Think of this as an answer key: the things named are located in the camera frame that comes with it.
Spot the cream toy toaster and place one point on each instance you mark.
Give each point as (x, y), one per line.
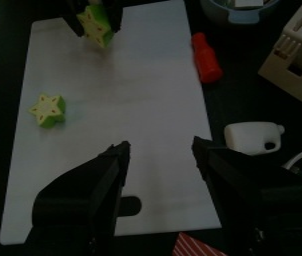
(299, 56)

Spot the white toy jug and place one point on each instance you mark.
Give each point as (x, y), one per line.
(249, 137)

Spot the red toy bottle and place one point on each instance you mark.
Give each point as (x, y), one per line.
(207, 58)

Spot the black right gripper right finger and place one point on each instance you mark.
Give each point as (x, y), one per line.
(256, 193)

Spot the white plate rim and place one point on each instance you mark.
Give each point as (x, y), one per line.
(299, 157)

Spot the white cutting board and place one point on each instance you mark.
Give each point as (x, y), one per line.
(136, 100)

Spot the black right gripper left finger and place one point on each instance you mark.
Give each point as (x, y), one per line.
(82, 193)

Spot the red white striped box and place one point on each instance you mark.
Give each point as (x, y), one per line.
(195, 246)

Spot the green yellow starfruit slice toy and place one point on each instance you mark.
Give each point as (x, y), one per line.
(48, 110)
(97, 26)

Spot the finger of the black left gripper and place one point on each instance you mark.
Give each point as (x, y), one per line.
(114, 15)
(74, 18)

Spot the light blue toy pot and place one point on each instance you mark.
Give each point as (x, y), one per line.
(243, 16)

